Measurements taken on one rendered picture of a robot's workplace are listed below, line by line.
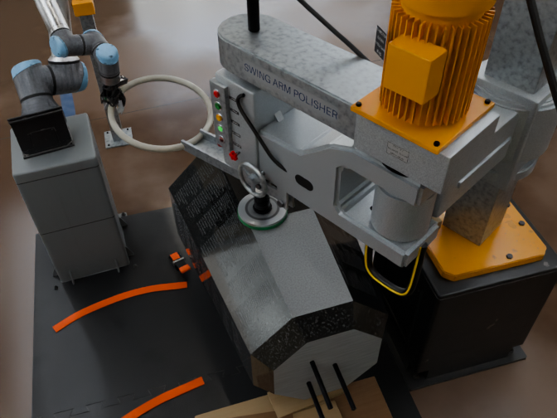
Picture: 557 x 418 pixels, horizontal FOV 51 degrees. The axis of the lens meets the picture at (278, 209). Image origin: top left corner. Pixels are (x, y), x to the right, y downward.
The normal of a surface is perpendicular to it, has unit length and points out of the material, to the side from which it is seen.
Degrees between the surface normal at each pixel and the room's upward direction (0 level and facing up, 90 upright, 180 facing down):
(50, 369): 0
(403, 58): 90
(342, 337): 90
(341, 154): 90
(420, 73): 90
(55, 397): 0
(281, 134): 4
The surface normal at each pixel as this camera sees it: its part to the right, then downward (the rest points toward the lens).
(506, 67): -0.70, 0.51
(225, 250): -0.67, -0.32
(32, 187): 0.33, 0.67
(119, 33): -0.01, -0.70
